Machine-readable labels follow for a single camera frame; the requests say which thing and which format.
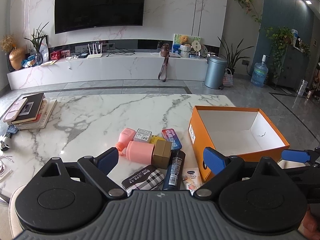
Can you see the brown cardboard box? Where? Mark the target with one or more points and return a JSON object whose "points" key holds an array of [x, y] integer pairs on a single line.
{"points": [[161, 154]]}

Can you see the black wall television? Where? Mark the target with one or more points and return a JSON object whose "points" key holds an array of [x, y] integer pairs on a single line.
{"points": [[70, 15]]}

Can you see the orange cardboard box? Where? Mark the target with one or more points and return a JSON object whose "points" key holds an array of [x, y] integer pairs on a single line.
{"points": [[246, 132]]}

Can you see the woven small basket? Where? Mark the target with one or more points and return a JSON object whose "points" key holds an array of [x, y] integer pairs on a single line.
{"points": [[228, 78]]}

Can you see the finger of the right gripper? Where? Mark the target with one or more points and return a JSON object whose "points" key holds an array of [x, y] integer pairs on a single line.
{"points": [[295, 156]]}

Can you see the golden vase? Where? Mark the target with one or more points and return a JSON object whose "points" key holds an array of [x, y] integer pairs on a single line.
{"points": [[16, 56]]}

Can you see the potted green plant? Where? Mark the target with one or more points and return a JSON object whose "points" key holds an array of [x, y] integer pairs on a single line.
{"points": [[36, 39]]}

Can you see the green floor plant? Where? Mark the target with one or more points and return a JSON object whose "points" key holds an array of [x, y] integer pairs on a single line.
{"points": [[232, 54]]}

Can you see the white vaseline lotion tube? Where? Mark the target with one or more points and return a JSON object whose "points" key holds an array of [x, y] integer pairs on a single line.
{"points": [[191, 179]]}

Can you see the hanging ivy plant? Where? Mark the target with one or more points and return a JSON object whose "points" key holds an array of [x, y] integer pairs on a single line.
{"points": [[281, 38]]}

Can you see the white wifi router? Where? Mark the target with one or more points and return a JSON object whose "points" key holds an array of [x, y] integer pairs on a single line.
{"points": [[93, 51]]}

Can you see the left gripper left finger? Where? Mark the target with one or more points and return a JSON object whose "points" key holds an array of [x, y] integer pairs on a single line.
{"points": [[96, 169]]}

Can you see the yellow tape measure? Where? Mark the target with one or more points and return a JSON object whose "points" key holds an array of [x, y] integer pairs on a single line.
{"points": [[156, 138]]}

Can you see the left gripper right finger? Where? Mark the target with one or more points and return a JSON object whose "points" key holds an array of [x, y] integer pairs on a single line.
{"points": [[226, 170]]}

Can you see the pink pump bottle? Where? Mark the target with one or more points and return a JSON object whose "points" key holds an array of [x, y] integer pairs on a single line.
{"points": [[125, 137]]}

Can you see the plaid black tissue pack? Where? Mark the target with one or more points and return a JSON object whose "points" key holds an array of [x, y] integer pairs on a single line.
{"points": [[148, 178]]}

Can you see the remote control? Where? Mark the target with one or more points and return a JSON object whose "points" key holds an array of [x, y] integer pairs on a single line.
{"points": [[6, 139]]}

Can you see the red blue tin box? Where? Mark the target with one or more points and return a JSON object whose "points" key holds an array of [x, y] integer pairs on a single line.
{"points": [[170, 135]]}

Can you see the person right hand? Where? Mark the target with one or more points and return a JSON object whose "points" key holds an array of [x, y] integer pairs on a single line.
{"points": [[309, 226]]}

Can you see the grey metal trash bin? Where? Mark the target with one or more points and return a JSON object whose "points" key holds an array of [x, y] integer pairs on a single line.
{"points": [[215, 72]]}

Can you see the stack of books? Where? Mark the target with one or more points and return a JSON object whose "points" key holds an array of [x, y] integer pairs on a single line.
{"points": [[30, 112]]}

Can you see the teddy bear toy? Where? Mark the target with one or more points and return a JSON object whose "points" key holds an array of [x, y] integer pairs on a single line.
{"points": [[184, 39]]}

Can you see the blue water jug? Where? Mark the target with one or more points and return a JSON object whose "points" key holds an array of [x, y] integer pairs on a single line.
{"points": [[260, 72]]}

